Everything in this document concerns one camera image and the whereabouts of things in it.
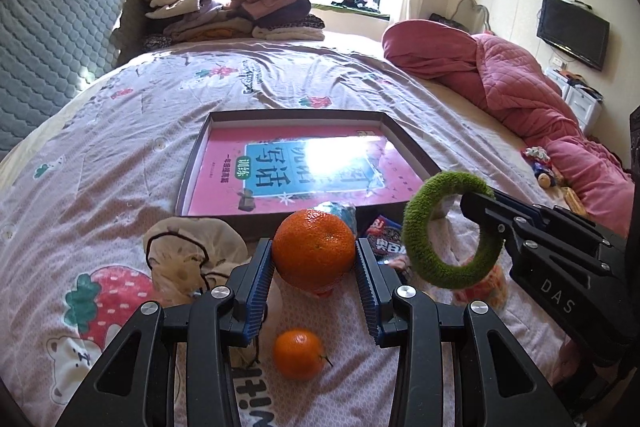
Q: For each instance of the black wall television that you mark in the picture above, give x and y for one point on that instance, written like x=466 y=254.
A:
x=576 y=31

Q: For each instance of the shallow grey cardboard box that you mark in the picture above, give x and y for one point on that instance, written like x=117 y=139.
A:
x=305 y=166

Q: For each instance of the small toy figure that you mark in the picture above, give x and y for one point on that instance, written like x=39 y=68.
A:
x=547 y=176

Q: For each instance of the pink quilted blanket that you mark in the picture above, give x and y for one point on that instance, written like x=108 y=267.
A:
x=506 y=82

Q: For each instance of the large orange mandarin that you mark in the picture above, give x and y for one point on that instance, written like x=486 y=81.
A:
x=313 y=250

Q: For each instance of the pile of folded clothes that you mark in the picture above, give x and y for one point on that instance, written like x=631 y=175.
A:
x=171 y=22

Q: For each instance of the blue white toy egg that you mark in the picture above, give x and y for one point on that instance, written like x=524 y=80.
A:
x=346 y=212

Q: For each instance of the patterned pink bed sheet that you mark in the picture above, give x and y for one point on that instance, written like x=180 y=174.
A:
x=76 y=206

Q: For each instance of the blue Oreo snack packet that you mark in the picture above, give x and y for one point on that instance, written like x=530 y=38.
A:
x=384 y=237

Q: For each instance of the red blue toy egg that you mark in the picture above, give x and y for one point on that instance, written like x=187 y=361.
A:
x=493 y=290

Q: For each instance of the white drawer cabinet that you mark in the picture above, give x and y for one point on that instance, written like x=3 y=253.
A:
x=585 y=102

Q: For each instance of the small orange mandarin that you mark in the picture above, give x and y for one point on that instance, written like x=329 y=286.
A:
x=299 y=355

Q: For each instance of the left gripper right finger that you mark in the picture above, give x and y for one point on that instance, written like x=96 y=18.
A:
x=495 y=381

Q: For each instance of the pink children's book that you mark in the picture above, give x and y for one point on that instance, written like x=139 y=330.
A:
x=300 y=171

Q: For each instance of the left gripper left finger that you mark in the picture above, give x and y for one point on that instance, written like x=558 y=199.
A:
x=132 y=383

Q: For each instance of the cream cloth with black trim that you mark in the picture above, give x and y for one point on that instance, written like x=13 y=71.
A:
x=189 y=256

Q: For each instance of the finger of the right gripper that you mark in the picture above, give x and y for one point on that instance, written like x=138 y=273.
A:
x=510 y=207
x=481 y=209

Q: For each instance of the grey quilted headboard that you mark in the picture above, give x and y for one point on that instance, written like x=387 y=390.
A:
x=51 y=50

